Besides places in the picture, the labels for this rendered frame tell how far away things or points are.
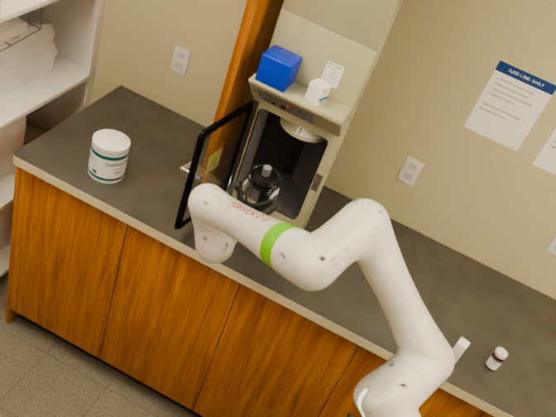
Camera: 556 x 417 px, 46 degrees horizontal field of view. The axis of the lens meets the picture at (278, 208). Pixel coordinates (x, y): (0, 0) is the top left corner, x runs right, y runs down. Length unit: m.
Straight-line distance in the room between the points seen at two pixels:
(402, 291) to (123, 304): 1.33
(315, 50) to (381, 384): 1.02
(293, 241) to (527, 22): 1.25
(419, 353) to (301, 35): 1.01
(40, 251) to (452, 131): 1.64
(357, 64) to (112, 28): 1.25
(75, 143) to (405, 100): 1.24
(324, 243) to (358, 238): 0.08
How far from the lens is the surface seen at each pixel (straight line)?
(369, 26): 2.02
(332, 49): 2.07
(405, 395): 1.64
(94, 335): 2.85
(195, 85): 2.83
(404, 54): 2.48
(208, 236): 1.79
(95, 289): 2.67
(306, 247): 1.44
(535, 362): 2.51
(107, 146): 2.34
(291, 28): 2.09
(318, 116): 2.04
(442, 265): 2.64
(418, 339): 1.66
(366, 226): 1.50
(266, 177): 2.08
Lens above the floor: 2.45
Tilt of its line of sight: 37 degrees down
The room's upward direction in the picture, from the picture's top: 21 degrees clockwise
